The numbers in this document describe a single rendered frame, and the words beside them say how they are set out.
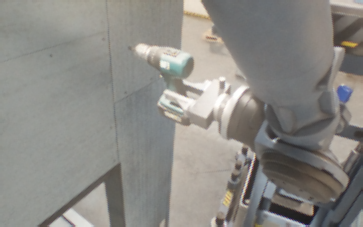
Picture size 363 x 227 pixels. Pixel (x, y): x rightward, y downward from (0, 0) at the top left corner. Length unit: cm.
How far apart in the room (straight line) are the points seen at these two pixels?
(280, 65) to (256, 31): 6
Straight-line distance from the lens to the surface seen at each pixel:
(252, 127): 60
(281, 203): 285
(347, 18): 64
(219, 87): 72
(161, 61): 67
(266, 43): 29
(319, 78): 38
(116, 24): 87
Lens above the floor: 290
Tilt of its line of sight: 34 degrees down
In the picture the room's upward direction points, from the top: 5 degrees clockwise
